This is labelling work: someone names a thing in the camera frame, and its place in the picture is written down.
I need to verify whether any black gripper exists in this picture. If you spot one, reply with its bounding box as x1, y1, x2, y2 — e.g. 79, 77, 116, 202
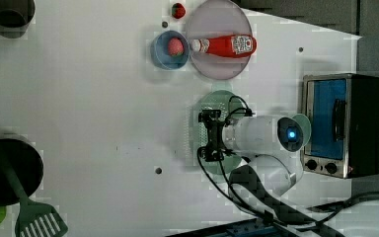
197, 110, 233, 162

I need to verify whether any mint green plastic strainer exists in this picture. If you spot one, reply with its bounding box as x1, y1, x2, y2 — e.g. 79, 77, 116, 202
184, 87, 243, 180

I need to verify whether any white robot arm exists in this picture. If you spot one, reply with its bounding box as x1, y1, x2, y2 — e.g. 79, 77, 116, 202
197, 108, 379, 237

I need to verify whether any mint green cup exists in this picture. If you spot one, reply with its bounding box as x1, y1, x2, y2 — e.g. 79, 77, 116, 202
292, 114, 312, 146

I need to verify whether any red ketchup bottle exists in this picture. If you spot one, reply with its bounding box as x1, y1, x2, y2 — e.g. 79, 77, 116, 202
189, 35, 258, 58

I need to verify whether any pink strawberry in bowl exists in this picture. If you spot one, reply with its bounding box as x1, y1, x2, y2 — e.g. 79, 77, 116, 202
168, 38, 185, 56

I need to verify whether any small blue bowl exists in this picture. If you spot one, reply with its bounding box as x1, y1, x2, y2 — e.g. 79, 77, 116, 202
150, 31, 190, 70

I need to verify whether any large lilac plate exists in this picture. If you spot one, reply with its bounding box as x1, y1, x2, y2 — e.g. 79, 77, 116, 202
186, 0, 253, 80

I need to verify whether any black silver toaster oven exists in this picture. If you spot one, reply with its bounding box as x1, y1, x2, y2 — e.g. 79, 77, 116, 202
301, 73, 379, 179

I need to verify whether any red strawberry on table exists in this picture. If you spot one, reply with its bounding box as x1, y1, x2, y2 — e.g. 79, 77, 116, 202
171, 3, 187, 19

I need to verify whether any large black pot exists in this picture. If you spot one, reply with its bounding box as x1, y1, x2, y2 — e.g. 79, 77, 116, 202
0, 133, 44, 205

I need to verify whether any dark green slotted spatula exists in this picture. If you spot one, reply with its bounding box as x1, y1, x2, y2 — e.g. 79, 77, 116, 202
0, 148, 68, 237

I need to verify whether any small dark grey pot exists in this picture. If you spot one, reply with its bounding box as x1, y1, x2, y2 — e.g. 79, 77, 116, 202
0, 0, 36, 28

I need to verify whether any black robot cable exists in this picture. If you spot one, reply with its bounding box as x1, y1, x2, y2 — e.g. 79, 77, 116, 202
195, 95, 379, 233

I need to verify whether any blue metal frame rail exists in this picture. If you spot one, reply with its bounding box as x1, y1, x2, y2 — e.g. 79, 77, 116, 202
168, 218, 298, 237

